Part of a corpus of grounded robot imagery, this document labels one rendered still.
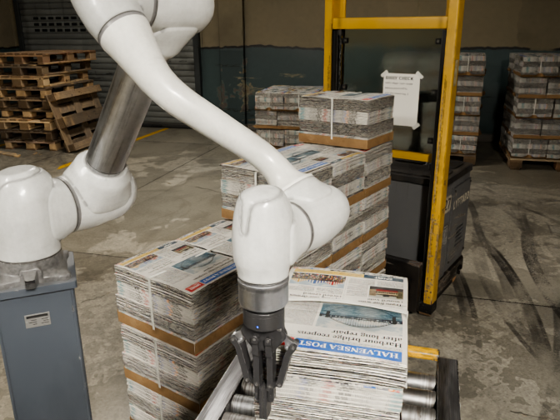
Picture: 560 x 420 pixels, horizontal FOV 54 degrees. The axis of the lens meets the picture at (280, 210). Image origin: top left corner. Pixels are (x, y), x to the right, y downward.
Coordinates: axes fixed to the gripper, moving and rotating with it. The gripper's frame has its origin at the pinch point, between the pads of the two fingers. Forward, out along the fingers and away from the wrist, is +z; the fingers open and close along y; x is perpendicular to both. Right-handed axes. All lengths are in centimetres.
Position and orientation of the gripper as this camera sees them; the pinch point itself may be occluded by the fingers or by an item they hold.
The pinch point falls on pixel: (265, 399)
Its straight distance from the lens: 109.8
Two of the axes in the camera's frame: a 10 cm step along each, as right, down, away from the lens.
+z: 0.0, 9.5, 3.2
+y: -9.6, -0.8, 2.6
